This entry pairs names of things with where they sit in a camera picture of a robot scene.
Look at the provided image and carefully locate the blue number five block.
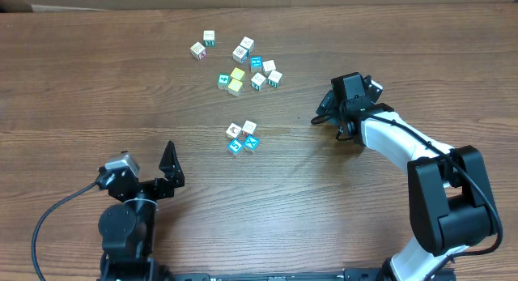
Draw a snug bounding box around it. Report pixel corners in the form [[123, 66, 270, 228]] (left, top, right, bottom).
[[227, 138, 244, 156]]

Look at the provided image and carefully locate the white cream block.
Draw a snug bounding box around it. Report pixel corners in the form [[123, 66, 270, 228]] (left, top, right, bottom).
[[226, 123, 242, 139]]

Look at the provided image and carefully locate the blue X block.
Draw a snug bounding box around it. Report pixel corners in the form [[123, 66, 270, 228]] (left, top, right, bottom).
[[244, 135, 260, 153]]

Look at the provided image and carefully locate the white block red drawing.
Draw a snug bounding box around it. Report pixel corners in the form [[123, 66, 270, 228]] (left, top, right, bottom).
[[241, 121, 257, 136]]

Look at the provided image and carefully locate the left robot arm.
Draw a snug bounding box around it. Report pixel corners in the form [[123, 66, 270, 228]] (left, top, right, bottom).
[[96, 141, 185, 281]]

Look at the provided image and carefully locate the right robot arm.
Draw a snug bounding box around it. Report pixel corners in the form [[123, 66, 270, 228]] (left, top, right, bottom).
[[311, 72, 503, 281]]

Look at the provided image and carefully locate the white block green edge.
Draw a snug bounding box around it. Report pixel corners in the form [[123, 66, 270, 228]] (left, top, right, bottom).
[[267, 70, 283, 88]]

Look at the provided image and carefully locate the white letter block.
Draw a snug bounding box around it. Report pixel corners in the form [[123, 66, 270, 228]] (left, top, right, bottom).
[[262, 60, 276, 76]]

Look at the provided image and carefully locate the white block teal side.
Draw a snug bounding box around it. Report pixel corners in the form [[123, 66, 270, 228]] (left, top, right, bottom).
[[251, 73, 266, 91]]

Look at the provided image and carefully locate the green number four block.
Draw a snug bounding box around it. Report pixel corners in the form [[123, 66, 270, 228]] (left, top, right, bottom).
[[217, 74, 231, 89]]

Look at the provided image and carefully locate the yellow block lower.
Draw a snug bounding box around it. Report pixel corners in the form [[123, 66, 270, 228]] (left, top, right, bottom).
[[227, 79, 243, 96]]

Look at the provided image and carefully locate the yellow block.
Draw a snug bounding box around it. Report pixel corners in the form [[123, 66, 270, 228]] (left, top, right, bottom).
[[227, 79, 243, 96], [230, 67, 246, 81]]

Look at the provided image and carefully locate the blue top block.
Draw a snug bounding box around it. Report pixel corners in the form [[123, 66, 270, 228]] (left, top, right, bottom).
[[250, 56, 263, 73]]

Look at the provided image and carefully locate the yellow block upper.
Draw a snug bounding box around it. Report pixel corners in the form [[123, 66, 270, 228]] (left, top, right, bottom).
[[230, 67, 246, 81]]

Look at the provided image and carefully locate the white block red side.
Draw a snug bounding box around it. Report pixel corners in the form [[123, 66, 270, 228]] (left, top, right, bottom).
[[190, 42, 206, 60]]

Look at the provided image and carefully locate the white block far top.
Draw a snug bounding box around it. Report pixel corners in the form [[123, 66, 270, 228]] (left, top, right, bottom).
[[240, 36, 255, 53]]

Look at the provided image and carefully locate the white block blue side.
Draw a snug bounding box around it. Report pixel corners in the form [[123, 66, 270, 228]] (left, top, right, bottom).
[[232, 46, 248, 64]]

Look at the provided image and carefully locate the white block green side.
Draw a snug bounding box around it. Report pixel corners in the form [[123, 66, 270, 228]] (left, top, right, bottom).
[[203, 30, 215, 47]]

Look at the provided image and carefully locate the right black cable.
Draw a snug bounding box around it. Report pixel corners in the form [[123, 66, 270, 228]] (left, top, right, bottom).
[[310, 106, 504, 281]]

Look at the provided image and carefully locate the black cable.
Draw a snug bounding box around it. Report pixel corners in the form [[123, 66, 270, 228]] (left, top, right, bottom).
[[31, 181, 100, 281], [310, 106, 504, 281]]

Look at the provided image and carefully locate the left black cable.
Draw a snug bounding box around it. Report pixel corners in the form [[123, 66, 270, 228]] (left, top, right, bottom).
[[31, 181, 100, 281]]

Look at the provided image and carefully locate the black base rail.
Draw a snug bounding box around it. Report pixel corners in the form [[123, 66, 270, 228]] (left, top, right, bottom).
[[157, 268, 392, 281]]

